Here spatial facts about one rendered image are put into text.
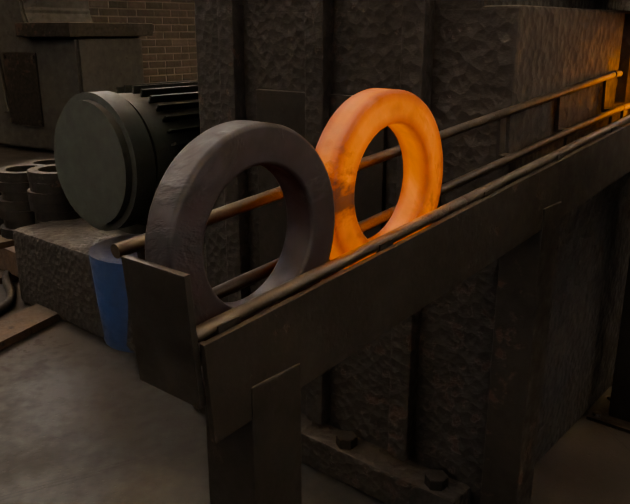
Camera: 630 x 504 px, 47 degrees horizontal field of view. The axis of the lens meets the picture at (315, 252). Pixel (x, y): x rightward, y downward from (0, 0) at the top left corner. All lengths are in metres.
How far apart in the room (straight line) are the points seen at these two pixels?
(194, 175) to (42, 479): 1.11
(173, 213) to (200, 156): 0.05
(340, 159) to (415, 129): 0.12
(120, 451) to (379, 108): 1.09
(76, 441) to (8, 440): 0.15
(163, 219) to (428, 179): 0.34
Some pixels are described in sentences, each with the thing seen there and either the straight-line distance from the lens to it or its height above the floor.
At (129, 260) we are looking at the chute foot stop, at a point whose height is 0.67.
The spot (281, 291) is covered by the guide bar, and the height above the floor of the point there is 0.63.
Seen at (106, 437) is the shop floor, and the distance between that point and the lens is 1.66.
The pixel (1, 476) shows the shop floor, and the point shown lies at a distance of 1.60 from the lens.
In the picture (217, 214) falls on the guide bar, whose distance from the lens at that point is 0.64.
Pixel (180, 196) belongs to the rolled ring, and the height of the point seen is 0.72.
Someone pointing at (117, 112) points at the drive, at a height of 0.63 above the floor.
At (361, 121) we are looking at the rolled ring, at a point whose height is 0.76.
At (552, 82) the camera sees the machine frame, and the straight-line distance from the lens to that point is 1.25.
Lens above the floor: 0.84
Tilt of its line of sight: 17 degrees down
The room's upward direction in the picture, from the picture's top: straight up
